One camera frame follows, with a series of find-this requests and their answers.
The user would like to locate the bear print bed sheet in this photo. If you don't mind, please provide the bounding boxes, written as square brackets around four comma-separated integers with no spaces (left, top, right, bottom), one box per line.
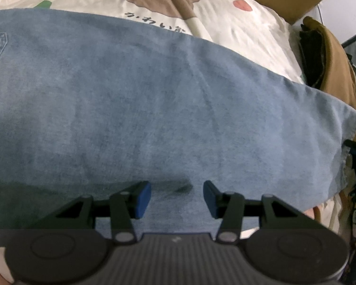
[0,0,352,276]

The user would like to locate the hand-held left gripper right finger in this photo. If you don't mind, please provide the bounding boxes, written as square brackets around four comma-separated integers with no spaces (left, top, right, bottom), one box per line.
[203,180,303,242]

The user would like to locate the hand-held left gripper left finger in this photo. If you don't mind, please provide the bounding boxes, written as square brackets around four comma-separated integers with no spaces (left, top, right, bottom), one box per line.
[52,180,152,242]

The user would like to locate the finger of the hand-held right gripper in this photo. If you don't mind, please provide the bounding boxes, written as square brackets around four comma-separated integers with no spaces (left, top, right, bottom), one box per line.
[342,138,356,158]

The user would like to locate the white cable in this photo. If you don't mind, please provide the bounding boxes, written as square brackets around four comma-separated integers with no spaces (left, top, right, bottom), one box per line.
[314,3,325,26]

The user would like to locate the brown folded cloth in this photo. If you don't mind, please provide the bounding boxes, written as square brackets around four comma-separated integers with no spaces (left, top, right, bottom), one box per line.
[300,16,356,143]

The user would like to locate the blue denim pants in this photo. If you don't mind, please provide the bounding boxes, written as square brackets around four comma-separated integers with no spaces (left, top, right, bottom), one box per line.
[0,7,356,235]

